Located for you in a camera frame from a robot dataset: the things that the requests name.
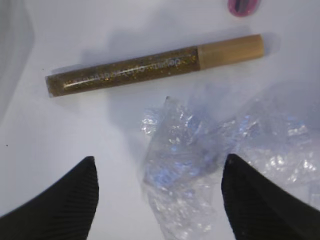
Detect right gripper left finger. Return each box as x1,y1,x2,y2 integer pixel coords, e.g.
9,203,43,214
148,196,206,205
0,156,99,240

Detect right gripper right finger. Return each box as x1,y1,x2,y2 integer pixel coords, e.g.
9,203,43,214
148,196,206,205
221,154,320,240

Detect clear plastic sheet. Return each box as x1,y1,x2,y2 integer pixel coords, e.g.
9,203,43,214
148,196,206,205
141,82,320,240

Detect gold glitter marker pen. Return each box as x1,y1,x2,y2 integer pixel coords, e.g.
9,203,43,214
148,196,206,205
45,34,265,97

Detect small pink scissors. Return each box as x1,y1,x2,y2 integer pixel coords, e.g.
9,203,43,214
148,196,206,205
227,0,261,18

